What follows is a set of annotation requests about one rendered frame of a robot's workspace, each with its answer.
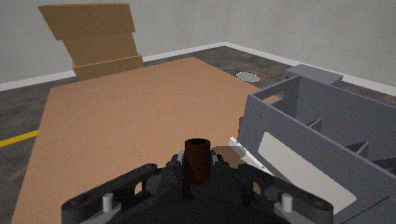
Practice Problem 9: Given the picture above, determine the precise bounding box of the dark grey box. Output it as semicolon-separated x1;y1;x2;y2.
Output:
238;75;396;224

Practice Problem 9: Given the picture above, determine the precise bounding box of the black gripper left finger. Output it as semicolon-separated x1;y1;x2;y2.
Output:
61;150;185;224

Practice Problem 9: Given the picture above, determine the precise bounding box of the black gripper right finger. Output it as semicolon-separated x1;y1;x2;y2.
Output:
210;150;334;224

